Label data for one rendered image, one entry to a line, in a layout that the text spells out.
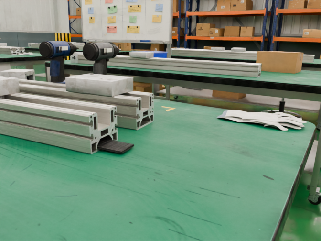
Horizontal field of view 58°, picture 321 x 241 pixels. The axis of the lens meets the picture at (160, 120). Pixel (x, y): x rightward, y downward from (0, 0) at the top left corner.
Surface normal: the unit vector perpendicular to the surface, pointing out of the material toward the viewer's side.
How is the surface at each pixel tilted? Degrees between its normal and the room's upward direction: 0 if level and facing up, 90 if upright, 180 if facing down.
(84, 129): 90
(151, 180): 0
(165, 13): 90
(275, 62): 89
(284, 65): 90
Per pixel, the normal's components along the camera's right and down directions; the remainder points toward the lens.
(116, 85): 0.91, 0.13
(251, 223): 0.02, -0.96
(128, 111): -0.43, 0.24
